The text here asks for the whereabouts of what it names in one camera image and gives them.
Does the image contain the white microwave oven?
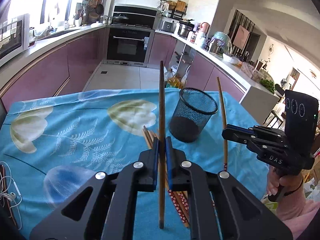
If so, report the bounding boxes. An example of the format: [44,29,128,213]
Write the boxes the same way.
[0,14,30,66]

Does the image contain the black built-in oven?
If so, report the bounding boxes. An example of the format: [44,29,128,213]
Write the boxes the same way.
[106,27,154,66]

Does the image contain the brown bamboo chopstick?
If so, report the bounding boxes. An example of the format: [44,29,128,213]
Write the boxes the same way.
[142,126,153,149]

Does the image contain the phone in brown case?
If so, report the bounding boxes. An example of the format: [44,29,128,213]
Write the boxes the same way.
[1,164,17,227]

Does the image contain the white earphones cable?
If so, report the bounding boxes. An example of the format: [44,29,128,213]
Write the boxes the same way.
[0,161,23,230]

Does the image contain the black range hood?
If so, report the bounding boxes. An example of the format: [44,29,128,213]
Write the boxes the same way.
[112,4,158,29]

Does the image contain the purple kitchen cabinets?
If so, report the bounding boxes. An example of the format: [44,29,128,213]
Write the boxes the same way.
[0,27,247,112]

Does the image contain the black mesh utensil holder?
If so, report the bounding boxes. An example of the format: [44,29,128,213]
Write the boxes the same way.
[169,88,218,143]

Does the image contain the person's right hand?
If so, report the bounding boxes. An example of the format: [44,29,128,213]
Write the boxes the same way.
[266,166,306,209]

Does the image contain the dark brown wooden chopstick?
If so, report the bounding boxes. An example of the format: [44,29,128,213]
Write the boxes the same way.
[159,61,165,229]

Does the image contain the light bamboo chopstick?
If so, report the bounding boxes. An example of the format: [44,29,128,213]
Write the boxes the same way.
[165,174,189,227]

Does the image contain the black wok on stove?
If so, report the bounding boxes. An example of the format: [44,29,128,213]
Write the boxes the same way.
[112,15,129,25]

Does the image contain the pink kettle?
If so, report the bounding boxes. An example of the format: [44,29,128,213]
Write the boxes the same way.
[199,22,210,37]

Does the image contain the steel pot on counter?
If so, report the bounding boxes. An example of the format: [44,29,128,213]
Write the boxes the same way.
[177,20,194,38]

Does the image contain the pink sleeve right forearm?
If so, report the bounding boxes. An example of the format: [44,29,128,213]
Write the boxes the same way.
[276,191,319,239]

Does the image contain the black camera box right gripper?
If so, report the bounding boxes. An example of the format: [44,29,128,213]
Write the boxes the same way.
[285,90,319,155]

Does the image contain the bamboo chopstick red floral end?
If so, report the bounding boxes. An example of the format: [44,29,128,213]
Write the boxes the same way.
[216,77,228,171]

